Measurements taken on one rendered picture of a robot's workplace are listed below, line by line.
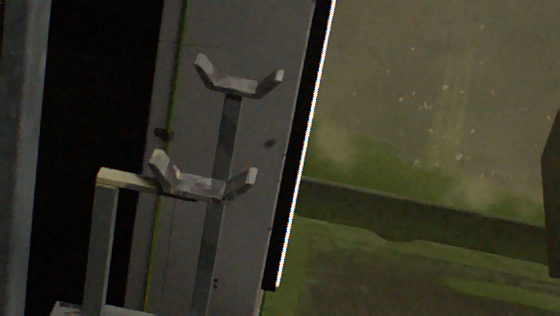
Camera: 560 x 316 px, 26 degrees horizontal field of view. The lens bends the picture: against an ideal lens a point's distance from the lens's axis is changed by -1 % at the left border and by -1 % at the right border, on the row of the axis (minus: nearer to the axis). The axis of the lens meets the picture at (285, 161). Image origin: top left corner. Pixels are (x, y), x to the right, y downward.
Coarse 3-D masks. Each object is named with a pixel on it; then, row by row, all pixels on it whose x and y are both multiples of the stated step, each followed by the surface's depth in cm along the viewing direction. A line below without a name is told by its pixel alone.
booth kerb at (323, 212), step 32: (320, 192) 299; (352, 192) 298; (384, 192) 298; (352, 224) 302; (384, 224) 301; (416, 224) 300; (448, 224) 299; (480, 224) 298; (512, 224) 298; (544, 224) 297; (512, 256) 301; (544, 256) 300
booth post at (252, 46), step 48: (192, 0) 144; (240, 0) 144; (288, 0) 143; (192, 48) 147; (240, 48) 146; (288, 48) 146; (192, 96) 150; (288, 96) 149; (144, 144) 153; (192, 144) 153; (240, 144) 152; (144, 192) 156; (144, 240) 160; (192, 240) 159; (240, 240) 158; (144, 288) 163; (192, 288) 162; (240, 288) 161
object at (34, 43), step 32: (0, 0) 93; (32, 0) 93; (0, 32) 95; (32, 32) 94; (0, 64) 97; (32, 64) 96; (0, 96) 96; (32, 96) 98; (0, 128) 98; (32, 128) 101; (0, 160) 99; (32, 160) 103; (0, 192) 100; (32, 192) 106; (0, 224) 102; (0, 256) 103; (0, 288) 105
